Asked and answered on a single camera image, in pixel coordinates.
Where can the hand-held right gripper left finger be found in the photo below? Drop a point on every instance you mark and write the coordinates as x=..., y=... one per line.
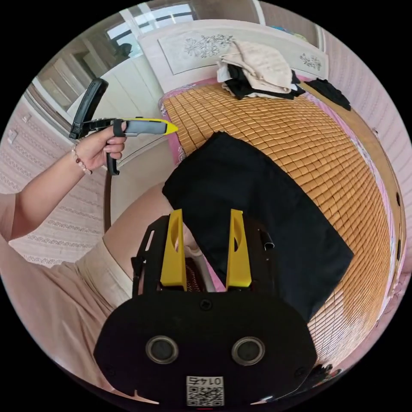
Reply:
x=173, y=257

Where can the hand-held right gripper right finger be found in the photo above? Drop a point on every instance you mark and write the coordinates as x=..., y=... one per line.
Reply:
x=239, y=264

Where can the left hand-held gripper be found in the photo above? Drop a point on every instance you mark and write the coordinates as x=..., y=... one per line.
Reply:
x=145, y=128

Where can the person's left forearm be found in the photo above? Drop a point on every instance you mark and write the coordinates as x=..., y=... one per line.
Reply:
x=48, y=190

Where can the black pants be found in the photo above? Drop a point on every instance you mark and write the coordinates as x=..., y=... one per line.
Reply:
x=257, y=193

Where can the person's left hand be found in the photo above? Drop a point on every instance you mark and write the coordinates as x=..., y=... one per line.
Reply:
x=95, y=151

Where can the white cupboard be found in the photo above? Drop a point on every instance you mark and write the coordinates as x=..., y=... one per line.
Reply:
x=128, y=90

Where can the pile of clothes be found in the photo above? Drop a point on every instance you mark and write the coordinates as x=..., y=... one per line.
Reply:
x=257, y=70

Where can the window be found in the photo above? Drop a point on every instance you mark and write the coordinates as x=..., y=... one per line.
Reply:
x=154, y=22

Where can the bed with woven mat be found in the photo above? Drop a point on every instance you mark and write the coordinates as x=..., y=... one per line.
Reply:
x=289, y=135

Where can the black garment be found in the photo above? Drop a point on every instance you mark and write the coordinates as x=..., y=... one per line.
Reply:
x=331, y=91

